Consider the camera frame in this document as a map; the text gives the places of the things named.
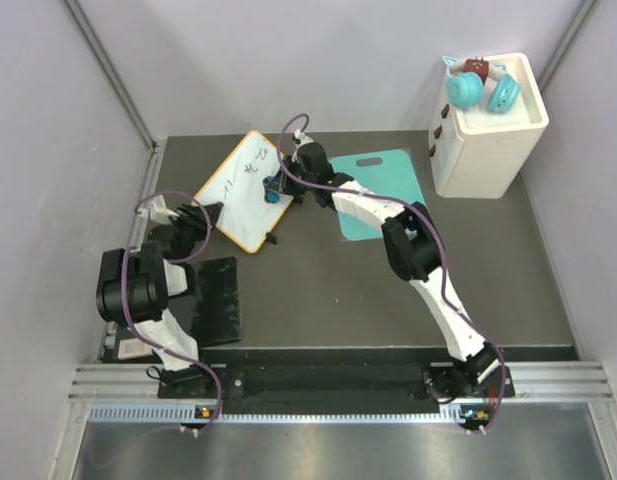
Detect grey slotted cable duct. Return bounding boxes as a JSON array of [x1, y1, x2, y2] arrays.
[[88, 403, 488, 426]]

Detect purple cable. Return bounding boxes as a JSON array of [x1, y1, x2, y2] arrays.
[[121, 190, 224, 431], [277, 113, 505, 434]]

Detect brown toy cube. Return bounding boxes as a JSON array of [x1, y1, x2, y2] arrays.
[[462, 58, 490, 82]]

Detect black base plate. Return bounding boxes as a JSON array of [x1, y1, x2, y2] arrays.
[[157, 362, 512, 404]]

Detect teal cat ear headphones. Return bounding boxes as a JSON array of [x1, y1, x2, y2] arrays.
[[442, 56, 521, 113]]

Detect white drawer cabinet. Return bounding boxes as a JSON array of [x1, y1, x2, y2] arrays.
[[428, 53, 549, 199]]

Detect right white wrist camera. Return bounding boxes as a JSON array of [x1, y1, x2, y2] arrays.
[[292, 129, 314, 148]]

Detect small label card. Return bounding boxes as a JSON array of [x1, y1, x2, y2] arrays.
[[117, 338, 153, 360]]

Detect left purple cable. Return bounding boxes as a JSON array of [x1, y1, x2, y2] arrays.
[[121, 190, 224, 431]]

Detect blue heart eraser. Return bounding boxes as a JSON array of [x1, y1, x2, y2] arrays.
[[265, 191, 280, 203]]

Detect teal cutting board mat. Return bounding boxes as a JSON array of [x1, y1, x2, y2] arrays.
[[330, 148, 429, 242]]

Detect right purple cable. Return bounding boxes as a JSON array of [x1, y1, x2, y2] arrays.
[[277, 113, 505, 434]]

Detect black glossy mat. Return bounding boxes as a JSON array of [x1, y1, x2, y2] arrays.
[[116, 255, 242, 351]]

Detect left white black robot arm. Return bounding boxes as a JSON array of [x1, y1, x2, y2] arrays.
[[95, 195, 224, 397]]

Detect black whiteboard foot near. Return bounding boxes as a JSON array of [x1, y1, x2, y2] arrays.
[[265, 232, 278, 245]]

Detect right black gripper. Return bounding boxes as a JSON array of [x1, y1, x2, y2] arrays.
[[267, 159, 315, 200]]

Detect yellow framed whiteboard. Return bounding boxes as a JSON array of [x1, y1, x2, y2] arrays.
[[195, 130, 292, 254]]

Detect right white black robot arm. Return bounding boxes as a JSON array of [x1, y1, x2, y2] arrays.
[[263, 132, 506, 398]]

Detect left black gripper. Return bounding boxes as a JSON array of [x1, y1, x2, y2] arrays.
[[168, 202, 223, 263]]

